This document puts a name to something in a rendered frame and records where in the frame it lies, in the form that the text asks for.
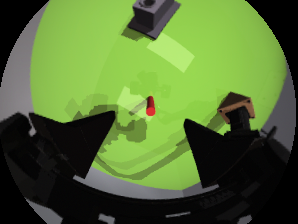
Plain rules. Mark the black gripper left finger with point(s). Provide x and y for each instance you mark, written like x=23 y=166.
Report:
x=78 y=142

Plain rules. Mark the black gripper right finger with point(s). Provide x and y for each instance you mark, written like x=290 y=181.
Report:
x=215 y=154

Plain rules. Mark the red peg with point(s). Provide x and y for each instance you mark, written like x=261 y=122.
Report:
x=151 y=109

